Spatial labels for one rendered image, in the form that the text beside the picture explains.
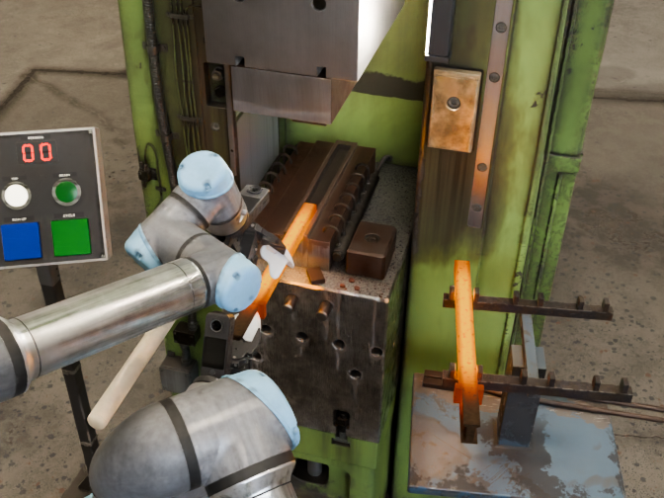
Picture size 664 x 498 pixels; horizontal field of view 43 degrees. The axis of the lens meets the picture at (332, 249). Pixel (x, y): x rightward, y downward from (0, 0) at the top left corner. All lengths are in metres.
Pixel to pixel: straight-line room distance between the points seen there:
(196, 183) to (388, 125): 1.00
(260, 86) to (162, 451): 0.83
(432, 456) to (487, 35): 0.80
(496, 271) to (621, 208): 2.04
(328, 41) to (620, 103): 3.42
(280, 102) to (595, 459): 0.91
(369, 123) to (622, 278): 1.62
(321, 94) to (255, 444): 0.78
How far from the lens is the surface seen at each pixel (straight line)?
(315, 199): 1.92
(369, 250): 1.77
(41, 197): 1.84
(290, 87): 1.62
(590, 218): 3.80
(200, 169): 1.24
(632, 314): 3.32
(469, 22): 1.64
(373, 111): 2.14
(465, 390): 1.39
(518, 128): 1.72
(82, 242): 1.83
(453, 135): 1.72
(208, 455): 1.03
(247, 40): 1.61
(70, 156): 1.83
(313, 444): 2.13
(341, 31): 1.54
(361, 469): 2.17
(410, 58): 2.06
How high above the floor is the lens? 2.03
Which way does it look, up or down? 36 degrees down
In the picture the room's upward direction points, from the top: 1 degrees clockwise
